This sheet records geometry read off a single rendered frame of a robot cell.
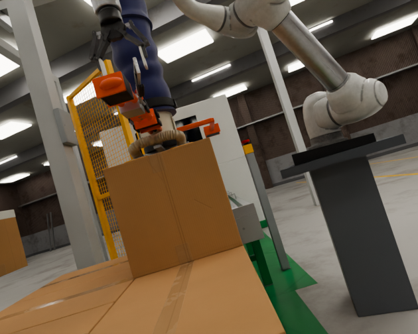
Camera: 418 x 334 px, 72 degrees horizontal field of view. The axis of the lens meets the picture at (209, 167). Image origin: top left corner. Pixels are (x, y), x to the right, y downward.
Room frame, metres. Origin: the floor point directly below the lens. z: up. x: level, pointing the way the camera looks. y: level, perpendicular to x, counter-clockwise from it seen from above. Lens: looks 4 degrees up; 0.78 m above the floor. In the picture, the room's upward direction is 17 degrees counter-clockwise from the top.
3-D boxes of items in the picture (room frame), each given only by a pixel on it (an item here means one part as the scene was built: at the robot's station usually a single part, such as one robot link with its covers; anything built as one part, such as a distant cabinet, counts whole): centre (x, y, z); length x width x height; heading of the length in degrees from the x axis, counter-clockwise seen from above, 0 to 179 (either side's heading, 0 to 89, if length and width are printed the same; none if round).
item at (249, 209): (1.70, 0.16, 0.58); 0.70 x 0.03 x 0.06; 90
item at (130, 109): (0.86, 0.17, 1.08); 0.07 x 0.07 x 0.04; 1
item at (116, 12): (0.92, 0.17, 1.37); 0.08 x 0.07 x 0.09; 90
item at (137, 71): (0.78, 0.11, 1.08); 0.31 x 0.03 x 0.05; 14
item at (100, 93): (0.72, 0.17, 1.08); 0.08 x 0.07 x 0.05; 1
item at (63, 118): (2.44, 1.08, 1.62); 0.20 x 0.05 x 0.30; 0
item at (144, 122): (1.07, 0.17, 1.08); 0.10 x 0.08 x 0.06; 91
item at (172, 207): (1.32, 0.17, 0.74); 0.60 x 0.40 x 0.40; 0
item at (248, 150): (2.27, -0.34, 0.50); 0.07 x 0.07 x 1.00; 0
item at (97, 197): (2.70, 0.88, 1.05); 0.87 x 0.10 x 2.10; 52
